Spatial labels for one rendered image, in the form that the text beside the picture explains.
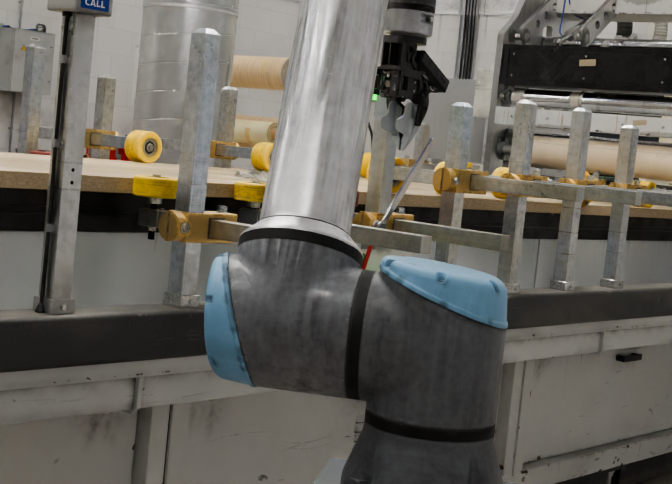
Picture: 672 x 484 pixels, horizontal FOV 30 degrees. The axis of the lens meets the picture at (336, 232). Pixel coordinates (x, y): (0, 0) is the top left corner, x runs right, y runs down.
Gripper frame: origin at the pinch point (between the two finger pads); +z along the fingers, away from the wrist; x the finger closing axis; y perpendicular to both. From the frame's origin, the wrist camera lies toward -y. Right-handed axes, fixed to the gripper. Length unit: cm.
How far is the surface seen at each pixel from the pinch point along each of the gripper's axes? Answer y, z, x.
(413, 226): -6.3, 15.7, -0.3
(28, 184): 66, 13, -25
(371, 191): -2.1, 9.8, -8.2
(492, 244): -6.3, 16.8, 18.3
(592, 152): -234, -6, -89
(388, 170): -3.8, 5.4, -5.9
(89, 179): 54, 12, -25
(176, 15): -228, -54, -322
